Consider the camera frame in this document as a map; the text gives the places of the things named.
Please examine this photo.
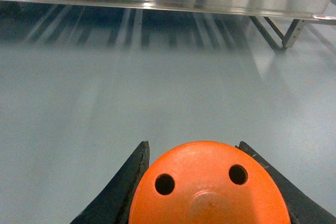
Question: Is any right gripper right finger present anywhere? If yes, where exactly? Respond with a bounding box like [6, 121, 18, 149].
[237, 141, 335, 224]

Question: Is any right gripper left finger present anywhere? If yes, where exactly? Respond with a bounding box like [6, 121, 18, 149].
[72, 141, 150, 223]

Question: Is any orange cylindrical cap 4680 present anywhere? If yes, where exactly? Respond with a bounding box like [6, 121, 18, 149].
[129, 141, 290, 223]

